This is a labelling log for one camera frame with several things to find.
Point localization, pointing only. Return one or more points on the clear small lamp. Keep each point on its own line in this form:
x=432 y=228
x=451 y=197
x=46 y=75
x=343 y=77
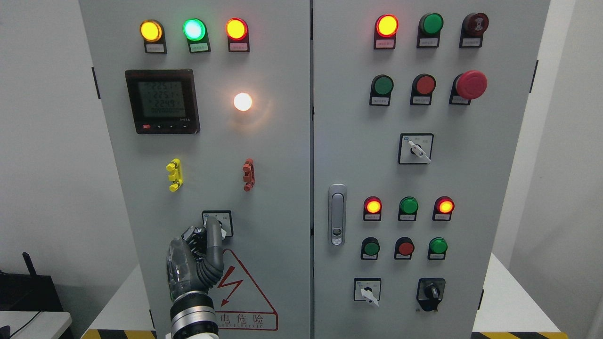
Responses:
x=243 y=102

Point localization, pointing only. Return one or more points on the red emergency stop button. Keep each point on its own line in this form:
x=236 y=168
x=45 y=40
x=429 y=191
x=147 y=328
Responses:
x=467 y=86

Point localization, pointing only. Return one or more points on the red terminal clip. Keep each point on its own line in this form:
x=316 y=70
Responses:
x=248 y=174

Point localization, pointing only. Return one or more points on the green push button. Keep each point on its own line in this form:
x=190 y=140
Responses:
x=381 y=89
x=369 y=249
x=437 y=248

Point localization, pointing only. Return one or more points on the green indicator lower middle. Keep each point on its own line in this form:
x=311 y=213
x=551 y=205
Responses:
x=408 y=208

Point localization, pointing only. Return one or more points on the upper right rotary switch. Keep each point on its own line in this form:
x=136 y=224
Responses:
x=415 y=148

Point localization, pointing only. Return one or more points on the red lit indicator lower left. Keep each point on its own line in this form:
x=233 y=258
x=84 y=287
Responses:
x=372 y=209

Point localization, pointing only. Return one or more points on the red lit indicator light left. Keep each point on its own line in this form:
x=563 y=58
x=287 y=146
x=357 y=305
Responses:
x=238 y=35

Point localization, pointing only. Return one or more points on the red lit indicator lower right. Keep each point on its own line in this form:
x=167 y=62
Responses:
x=443 y=208

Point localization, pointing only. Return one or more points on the red electrical warning sticker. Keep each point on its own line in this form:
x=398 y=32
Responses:
x=239 y=302

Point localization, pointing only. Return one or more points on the rotary selector switch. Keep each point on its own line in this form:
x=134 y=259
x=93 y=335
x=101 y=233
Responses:
x=225 y=219
x=367 y=290

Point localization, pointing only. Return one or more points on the red lit indicator top right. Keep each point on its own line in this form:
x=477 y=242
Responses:
x=386 y=28

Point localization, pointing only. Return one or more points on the white cabinet platform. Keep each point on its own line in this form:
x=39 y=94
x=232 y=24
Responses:
x=506 y=312

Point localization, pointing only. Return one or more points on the red push button lower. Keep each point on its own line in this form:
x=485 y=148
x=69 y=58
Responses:
x=404 y=249

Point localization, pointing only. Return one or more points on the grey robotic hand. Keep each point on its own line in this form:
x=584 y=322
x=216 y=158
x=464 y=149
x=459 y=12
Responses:
x=195 y=260

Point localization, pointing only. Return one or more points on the dark red buzzer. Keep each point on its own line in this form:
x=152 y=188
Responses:
x=472 y=30

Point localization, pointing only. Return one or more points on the silver door handle lock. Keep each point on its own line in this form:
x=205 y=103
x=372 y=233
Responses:
x=337 y=210

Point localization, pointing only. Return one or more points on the grey cabinet door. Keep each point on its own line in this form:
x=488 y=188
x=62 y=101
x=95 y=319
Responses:
x=271 y=223
x=357 y=144

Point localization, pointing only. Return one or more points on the green push button lower left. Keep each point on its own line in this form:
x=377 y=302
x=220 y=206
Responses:
x=369 y=249

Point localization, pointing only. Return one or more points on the red push button upper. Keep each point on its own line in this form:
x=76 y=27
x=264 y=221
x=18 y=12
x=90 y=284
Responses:
x=422 y=89

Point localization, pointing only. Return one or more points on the black key selector switch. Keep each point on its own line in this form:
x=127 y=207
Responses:
x=429 y=293

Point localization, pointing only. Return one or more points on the yellow indicator light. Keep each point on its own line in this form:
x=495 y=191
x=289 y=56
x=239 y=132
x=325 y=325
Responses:
x=152 y=33

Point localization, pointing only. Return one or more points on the yellow terminal clip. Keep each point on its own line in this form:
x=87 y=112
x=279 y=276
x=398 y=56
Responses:
x=175 y=174

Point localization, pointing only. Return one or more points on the left grey cabinet door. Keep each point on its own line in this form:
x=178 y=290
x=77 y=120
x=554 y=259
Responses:
x=271 y=223

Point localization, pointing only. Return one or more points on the red push button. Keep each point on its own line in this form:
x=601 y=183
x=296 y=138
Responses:
x=404 y=249
x=422 y=89

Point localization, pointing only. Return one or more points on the white side table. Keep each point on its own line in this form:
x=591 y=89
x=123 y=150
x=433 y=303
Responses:
x=46 y=325

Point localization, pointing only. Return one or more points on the black digital power meter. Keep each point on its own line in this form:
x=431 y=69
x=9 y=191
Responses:
x=163 y=101

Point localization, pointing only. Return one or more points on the black device with antenna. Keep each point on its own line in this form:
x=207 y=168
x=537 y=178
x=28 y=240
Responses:
x=28 y=292

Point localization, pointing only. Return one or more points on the right grey cabinet door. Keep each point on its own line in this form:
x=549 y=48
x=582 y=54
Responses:
x=357 y=144

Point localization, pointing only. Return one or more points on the green push button lower right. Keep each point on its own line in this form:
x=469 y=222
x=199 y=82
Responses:
x=437 y=248

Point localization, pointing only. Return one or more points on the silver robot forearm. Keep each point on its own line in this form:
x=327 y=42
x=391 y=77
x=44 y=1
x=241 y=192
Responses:
x=193 y=317

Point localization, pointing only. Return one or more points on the green lit indicator light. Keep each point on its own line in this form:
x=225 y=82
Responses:
x=197 y=36

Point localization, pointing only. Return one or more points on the green push button upper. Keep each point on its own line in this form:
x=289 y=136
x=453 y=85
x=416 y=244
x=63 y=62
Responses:
x=381 y=89

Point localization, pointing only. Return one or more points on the green indicator top right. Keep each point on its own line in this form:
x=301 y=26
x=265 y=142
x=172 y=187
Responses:
x=429 y=28

